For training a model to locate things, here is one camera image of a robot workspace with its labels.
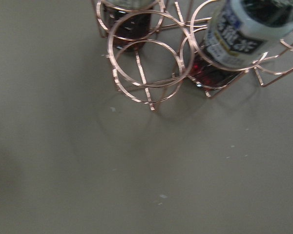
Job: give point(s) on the lower left tea bottle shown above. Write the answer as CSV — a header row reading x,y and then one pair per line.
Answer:
x,y
135,27

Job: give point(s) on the tea bottle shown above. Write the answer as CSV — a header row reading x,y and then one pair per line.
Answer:
x,y
239,33
135,27

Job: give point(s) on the upper tea bottle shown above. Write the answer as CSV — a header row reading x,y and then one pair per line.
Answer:
x,y
239,33

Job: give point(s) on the rose gold wire bottle rack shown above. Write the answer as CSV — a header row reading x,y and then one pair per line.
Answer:
x,y
150,70

